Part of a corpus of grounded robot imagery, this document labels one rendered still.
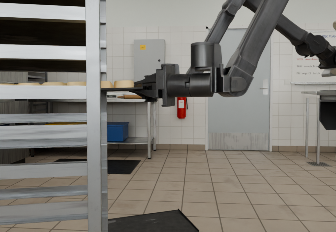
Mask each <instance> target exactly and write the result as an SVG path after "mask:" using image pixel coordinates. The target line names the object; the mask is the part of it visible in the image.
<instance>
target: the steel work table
mask: <svg viewBox="0 0 336 232"><path fill-rule="evenodd" d="M124 95H137V94H135V93H123V96H124ZM28 101H29V102H30V114H34V102H50V113H54V105H53V102H86V101H87V99H29V100H28ZM107 102H145V99H124V98H123V99H107ZM152 141H153V150H154V151H156V150H157V103H156V102H154V103H153V137H151V102H148V137H128V138H127V139H126V140H125V141H123V142H107V143H108V144H142V145H148V159H151V142H152ZM34 156H35V148H31V157H34Z"/></svg>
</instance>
